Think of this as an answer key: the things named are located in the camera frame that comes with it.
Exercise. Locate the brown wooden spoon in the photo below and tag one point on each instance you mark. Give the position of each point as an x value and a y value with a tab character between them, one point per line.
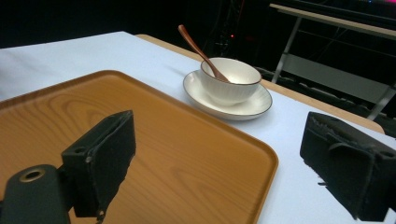
200	53

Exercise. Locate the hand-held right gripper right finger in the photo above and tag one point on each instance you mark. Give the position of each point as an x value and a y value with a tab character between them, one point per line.
348	165

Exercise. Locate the metal frame table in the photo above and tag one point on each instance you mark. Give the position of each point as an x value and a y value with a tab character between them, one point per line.
330	59

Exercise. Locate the white ceramic bowl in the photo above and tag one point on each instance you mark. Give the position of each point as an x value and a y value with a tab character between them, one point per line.
232	81

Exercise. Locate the white ceramic saucer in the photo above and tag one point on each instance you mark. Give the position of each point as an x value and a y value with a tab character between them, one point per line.
229	105

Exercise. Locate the wooden serving tray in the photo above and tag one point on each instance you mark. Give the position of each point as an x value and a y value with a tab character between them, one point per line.
174	155

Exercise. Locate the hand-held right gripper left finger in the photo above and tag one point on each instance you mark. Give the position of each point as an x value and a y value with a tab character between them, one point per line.
102	161

